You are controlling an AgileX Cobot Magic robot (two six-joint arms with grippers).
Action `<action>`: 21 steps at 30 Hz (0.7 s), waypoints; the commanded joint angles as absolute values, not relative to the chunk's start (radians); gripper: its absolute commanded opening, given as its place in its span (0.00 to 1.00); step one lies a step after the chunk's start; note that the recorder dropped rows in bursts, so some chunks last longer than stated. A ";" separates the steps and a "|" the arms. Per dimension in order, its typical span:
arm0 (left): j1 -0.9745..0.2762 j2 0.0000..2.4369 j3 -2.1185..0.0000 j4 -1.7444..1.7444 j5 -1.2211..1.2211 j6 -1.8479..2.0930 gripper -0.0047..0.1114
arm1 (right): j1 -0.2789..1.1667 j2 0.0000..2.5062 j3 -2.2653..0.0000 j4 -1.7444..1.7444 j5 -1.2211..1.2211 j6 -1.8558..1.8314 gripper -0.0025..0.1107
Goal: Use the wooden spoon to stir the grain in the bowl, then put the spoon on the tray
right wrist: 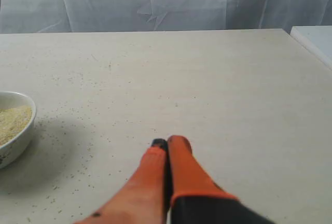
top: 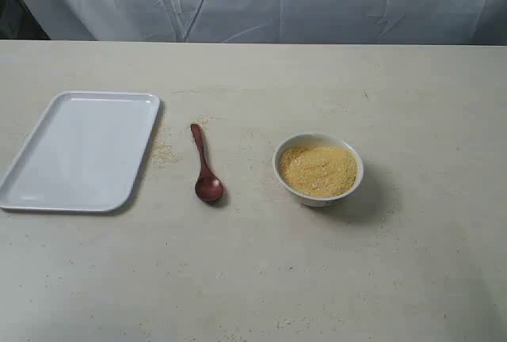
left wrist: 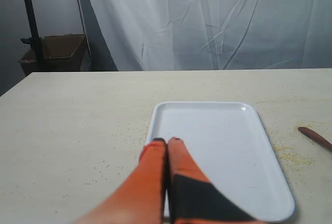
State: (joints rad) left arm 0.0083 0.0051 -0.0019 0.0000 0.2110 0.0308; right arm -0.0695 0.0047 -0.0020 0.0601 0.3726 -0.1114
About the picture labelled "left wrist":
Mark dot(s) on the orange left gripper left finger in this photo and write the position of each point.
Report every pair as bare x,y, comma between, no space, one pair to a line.
140,198

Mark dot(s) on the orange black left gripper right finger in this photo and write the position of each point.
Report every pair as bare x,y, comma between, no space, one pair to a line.
192,196

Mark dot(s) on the dark brown wooden spoon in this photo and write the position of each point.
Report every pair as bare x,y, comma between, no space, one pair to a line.
315,137

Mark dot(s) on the white rectangular plastic tray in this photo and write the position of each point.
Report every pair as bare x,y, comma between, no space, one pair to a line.
228,142

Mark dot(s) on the spilled yellow millet pile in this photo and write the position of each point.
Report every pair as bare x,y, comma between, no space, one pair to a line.
292,157

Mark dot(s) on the brown cardboard box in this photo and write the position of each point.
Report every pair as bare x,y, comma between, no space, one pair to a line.
59,53

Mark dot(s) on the white backdrop curtain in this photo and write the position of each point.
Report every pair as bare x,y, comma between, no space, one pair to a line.
170,35

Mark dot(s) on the black stand pole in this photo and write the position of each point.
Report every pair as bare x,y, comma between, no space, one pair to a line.
32,27

